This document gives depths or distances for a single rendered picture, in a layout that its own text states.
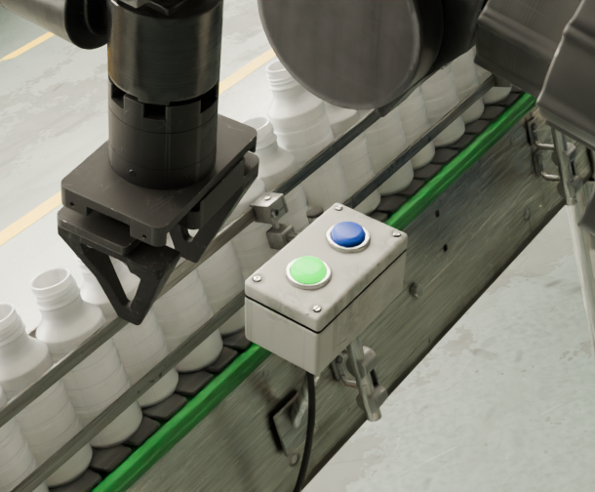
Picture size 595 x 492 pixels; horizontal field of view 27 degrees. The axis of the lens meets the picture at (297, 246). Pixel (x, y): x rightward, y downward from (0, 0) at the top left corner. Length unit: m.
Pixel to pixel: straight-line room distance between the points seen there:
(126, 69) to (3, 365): 0.48
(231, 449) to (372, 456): 1.48
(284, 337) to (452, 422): 1.66
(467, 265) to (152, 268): 0.87
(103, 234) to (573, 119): 0.29
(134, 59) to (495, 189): 0.96
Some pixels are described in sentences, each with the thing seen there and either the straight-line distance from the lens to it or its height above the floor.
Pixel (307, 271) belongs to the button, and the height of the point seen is 1.12.
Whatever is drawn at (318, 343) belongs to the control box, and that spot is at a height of 1.07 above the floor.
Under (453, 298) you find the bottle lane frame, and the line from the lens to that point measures 1.45.
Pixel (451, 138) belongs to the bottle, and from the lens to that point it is 1.46.
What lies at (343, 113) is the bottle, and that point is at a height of 1.12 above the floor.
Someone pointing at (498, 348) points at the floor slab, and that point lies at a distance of 2.88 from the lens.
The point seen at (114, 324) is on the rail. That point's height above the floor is 1.11.
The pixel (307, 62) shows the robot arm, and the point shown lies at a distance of 0.49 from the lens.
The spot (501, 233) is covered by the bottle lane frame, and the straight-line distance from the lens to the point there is 1.53.
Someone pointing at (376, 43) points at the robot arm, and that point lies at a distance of 0.47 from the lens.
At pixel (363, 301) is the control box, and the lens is 1.06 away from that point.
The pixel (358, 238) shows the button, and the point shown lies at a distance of 1.07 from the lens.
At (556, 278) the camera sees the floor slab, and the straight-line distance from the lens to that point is 3.09.
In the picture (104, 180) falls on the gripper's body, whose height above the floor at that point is 1.37.
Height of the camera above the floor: 1.60
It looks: 27 degrees down
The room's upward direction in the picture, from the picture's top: 17 degrees counter-clockwise
